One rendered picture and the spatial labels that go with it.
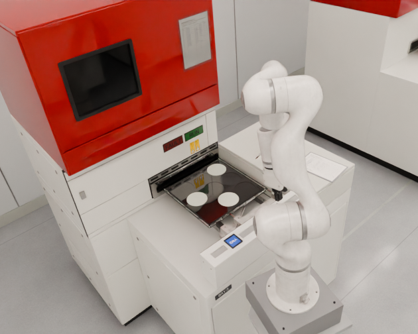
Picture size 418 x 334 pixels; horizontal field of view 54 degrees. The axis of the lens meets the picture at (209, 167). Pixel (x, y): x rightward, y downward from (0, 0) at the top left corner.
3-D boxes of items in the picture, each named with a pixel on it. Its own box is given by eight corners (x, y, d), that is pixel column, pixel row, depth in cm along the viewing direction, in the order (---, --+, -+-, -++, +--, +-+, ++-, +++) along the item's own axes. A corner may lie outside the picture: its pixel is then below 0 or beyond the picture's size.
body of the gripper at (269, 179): (257, 163, 166) (261, 186, 171) (275, 169, 158) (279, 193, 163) (270, 155, 169) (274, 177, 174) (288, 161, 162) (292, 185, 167)
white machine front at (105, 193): (87, 236, 193) (61, 170, 169) (217, 162, 231) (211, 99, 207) (89, 240, 191) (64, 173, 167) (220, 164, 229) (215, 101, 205)
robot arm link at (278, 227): (315, 270, 132) (318, 219, 117) (258, 277, 132) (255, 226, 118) (306, 242, 141) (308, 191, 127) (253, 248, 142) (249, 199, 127)
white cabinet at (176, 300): (152, 313, 251) (125, 219, 201) (263, 232, 296) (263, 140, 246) (220, 394, 210) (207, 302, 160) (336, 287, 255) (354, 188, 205)
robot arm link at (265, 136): (280, 150, 167) (259, 156, 166) (275, 120, 161) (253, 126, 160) (287, 158, 159) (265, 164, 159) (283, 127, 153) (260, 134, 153)
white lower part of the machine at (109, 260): (74, 264, 286) (34, 174, 237) (169, 208, 325) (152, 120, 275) (125, 334, 241) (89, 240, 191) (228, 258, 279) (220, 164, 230)
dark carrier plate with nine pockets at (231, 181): (166, 189, 204) (166, 188, 204) (217, 160, 220) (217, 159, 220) (209, 224, 182) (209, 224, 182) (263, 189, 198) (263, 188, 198)
